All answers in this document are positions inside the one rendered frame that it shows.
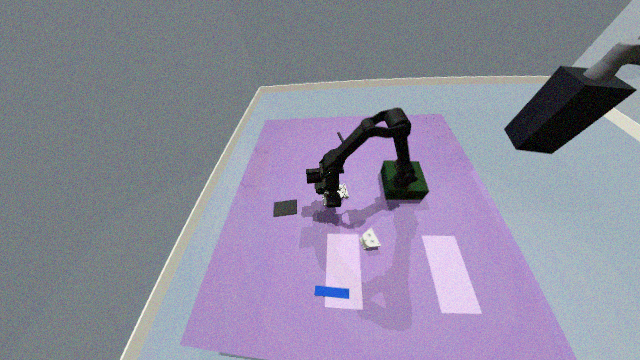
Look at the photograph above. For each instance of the blue rectangular bar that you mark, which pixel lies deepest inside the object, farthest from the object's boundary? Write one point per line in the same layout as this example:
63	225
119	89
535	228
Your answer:
332	292

